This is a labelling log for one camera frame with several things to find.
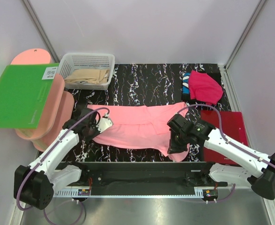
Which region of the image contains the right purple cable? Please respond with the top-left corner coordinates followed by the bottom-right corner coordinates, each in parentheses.
top-left (176, 104), bottom-right (275, 203)

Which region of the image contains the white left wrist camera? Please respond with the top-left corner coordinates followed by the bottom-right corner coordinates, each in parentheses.
top-left (96, 114), bottom-right (113, 134)

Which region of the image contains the light pink t-shirt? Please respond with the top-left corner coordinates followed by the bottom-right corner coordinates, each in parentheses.
top-left (93, 102), bottom-right (189, 162)

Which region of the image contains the white plastic basket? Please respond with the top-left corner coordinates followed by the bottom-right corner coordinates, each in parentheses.
top-left (57, 52), bottom-right (115, 90)

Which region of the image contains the pink oval board upper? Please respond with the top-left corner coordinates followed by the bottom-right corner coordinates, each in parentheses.
top-left (11, 48), bottom-right (64, 141)

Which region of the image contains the aluminium frame rail front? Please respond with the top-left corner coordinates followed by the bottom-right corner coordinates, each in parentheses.
top-left (17, 170), bottom-right (274, 188)

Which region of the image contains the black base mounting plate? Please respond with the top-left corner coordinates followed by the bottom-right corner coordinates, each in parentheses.
top-left (56, 162), bottom-right (216, 187)

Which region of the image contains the dark red folder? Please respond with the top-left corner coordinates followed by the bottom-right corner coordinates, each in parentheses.
top-left (200, 110), bottom-right (249, 166)

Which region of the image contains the magenta folded t-shirt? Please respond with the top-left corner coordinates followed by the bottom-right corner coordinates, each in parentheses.
top-left (188, 71), bottom-right (223, 105)

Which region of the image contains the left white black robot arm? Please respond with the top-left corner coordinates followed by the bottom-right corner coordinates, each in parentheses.
top-left (13, 107), bottom-right (113, 211)

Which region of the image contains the purple cable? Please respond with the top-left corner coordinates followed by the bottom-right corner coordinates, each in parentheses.
top-left (15, 106), bottom-right (111, 225)
top-left (176, 104), bottom-right (275, 203)

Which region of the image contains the blue white folded t-shirt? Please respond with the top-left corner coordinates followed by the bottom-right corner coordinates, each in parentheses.
top-left (182, 73), bottom-right (190, 94)

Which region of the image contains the green cutting board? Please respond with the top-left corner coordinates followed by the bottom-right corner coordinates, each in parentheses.
top-left (0, 63), bottom-right (58, 128)

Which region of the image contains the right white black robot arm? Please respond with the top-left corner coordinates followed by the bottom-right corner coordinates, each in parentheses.
top-left (167, 113), bottom-right (275, 200)

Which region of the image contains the beige folded t-shirt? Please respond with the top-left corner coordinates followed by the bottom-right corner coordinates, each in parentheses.
top-left (64, 69), bottom-right (110, 84)

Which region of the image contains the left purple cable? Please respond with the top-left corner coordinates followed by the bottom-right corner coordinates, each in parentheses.
top-left (15, 106), bottom-right (111, 225)

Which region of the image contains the black marble pattern mat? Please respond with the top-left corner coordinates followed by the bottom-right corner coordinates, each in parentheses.
top-left (63, 63), bottom-right (224, 162)

